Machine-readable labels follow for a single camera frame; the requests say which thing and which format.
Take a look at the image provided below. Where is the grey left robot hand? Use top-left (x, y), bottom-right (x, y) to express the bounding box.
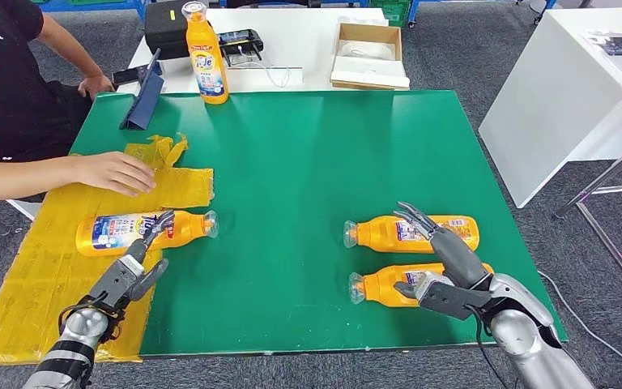
top-left (86, 209), bottom-right (177, 314)

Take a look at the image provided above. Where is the person's left hand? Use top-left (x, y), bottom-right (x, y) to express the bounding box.
top-left (77, 74), bottom-right (116, 102)

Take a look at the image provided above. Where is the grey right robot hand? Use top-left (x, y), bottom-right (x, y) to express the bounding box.
top-left (393, 201), bottom-right (493, 292)

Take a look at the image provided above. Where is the person's right hand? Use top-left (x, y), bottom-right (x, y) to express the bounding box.
top-left (69, 151), bottom-right (157, 198)

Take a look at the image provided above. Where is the orange detergent bottle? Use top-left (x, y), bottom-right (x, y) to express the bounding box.
top-left (75, 209), bottom-right (219, 258)
top-left (343, 214), bottom-right (481, 255)
top-left (181, 1), bottom-right (231, 105)
top-left (348, 262), bottom-right (496, 309)

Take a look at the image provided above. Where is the black smartphone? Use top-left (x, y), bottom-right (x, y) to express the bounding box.
top-left (111, 65), bottom-right (151, 87)

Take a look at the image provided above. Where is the tablet in blue case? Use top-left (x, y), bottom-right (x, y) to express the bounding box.
top-left (119, 48), bottom-right (165, 131)

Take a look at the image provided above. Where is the black carry case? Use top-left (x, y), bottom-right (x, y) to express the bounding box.
top-left (144, 0), bottom-right (191, 61)

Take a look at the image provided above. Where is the yellow taped plastic sheet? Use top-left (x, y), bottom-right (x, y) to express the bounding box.
top-left (0, 133), bottom-right (215, 369)

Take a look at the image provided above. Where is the person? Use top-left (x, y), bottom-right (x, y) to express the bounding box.
top-left (0, 0), bottom-right (157, 205)

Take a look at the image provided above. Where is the white seat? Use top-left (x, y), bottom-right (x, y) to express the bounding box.
top-left (7, 199), bottom-right (41, 222)

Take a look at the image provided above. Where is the black remote controller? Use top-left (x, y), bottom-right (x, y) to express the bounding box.
top-left (216, 28), bottom-right (265, 68)

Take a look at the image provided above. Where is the clear acrylic stand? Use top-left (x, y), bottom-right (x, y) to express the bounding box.
top-left (224, 66), bottom-right (305, 88)

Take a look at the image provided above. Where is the green table mat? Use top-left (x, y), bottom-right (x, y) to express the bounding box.
top-left (69, 90), bottom-right (569, 358)

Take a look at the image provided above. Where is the white desk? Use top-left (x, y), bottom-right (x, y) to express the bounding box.
top-left (478, 6), bottom-right (622, 209)

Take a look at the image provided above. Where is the white foam sheet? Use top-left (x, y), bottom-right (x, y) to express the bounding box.
top-left (331, 55), bottom-right (412, 88)

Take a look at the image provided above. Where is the white table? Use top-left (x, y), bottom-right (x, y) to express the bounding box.
top-left (128, 7), bottom-right (393, 96)

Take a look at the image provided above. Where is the white round pouch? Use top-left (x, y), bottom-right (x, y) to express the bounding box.
top-left (339, 41), bottom-right (395, 61)

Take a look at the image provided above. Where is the cardboard box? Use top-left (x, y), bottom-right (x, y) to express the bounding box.
top-left (330, 22), bottom-right (412, 92)

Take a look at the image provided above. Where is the green plastic crate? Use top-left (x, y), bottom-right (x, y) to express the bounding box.
top-left (369, 0), bottom-right (411, 28)

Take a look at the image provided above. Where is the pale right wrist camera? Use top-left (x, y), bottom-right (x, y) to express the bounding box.
top-left (412, 271), bottom-right (492, 322)

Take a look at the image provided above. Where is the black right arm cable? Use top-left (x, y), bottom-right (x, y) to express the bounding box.
top-left (464, 305), bottom-right (501, 389)

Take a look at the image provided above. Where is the grey floor cable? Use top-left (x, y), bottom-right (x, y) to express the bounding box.
top-left (537, 270), bottom-right (622, 369)

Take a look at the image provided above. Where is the metal desk frame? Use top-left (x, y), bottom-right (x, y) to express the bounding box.
top-left (553, 128), bottom-right (622, 315)

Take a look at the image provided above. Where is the white charging cable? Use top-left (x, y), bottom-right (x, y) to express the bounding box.
top-left (238, 48), bottom-right (293, 90)

